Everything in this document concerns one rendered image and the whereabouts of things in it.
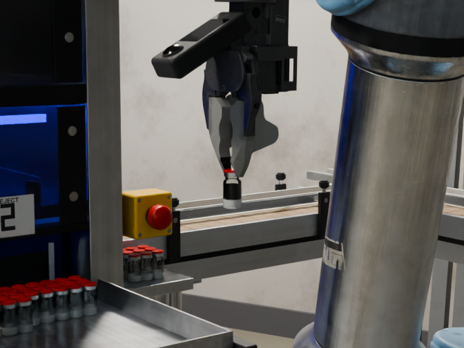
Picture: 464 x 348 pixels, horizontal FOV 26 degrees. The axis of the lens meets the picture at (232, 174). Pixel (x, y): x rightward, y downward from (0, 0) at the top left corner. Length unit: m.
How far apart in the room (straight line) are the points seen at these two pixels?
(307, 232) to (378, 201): 1.26
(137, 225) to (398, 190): 0.93
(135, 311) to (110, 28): 0.43
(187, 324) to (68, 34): 0.47
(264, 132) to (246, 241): 0.74
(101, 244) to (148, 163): 3.00
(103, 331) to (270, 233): 0.60
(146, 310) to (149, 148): 3.15
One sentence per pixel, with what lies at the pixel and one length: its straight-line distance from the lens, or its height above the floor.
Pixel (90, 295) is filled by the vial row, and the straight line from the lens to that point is 1.47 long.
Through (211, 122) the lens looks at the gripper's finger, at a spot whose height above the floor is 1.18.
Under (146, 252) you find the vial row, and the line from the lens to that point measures 1.68.
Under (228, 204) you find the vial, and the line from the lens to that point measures 1.17.
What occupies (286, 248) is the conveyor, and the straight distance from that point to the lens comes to 1.95.
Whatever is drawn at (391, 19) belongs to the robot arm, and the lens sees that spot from 0.67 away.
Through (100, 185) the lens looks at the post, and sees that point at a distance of 1.57.
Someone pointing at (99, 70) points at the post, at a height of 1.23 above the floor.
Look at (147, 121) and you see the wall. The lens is 4.56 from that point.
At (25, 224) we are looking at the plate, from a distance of 1.52.
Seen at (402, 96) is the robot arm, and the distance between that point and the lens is 0.70.
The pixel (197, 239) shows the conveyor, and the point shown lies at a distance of 1.82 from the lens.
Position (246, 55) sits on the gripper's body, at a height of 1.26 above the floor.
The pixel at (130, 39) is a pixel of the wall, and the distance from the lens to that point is 4.59.
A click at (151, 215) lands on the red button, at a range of 1.59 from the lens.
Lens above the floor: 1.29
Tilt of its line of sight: 8 degrees down
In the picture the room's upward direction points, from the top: straight up
